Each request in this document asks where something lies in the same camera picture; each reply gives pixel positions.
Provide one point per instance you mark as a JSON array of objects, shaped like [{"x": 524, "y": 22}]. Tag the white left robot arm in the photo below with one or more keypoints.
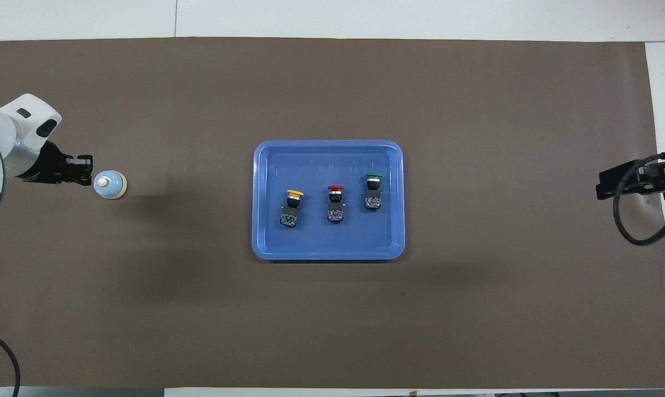
[{"x": 1, "y": 138}]

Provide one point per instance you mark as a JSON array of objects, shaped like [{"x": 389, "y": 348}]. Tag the red push button switch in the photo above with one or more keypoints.
[{"x": 335, "y": 212}]

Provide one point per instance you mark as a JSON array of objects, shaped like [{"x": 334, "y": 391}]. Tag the blue plastic tray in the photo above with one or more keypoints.
[{"x": 327, "y": 242}]

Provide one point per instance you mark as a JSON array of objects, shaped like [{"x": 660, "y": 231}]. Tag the yellow push button switch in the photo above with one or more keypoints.
[{"x": 290, "y": 215}]

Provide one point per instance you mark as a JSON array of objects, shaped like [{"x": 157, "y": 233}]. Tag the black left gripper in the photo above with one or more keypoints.
[{"x": 48, "y": 168}]

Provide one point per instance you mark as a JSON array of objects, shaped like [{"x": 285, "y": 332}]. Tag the green push button switch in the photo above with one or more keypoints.
[{"x": 373, "y": 199}]

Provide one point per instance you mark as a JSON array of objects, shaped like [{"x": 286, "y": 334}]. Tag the brown table mat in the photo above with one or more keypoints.
[{"x": 200, "y": 303}]

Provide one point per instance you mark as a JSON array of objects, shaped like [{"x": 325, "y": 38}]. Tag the light blue call bell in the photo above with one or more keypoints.
[{"x": 110, "y": 186}]

